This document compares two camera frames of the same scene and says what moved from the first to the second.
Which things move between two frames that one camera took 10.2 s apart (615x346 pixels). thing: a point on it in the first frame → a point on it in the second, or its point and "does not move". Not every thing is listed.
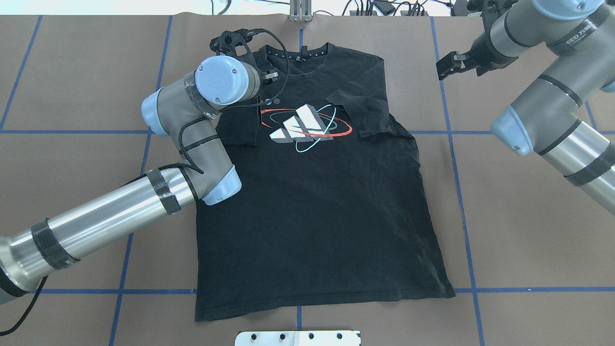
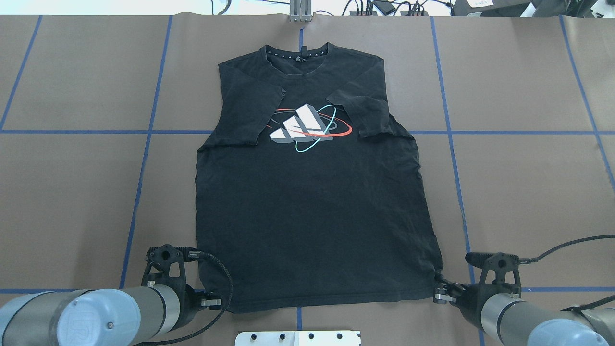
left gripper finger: x=452 y=63 → x=441 y=296
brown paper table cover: x=531 y=258 does not move
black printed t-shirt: x=331 y=209 does not move
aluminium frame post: x=301 y=10 does not move
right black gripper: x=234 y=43 → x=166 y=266
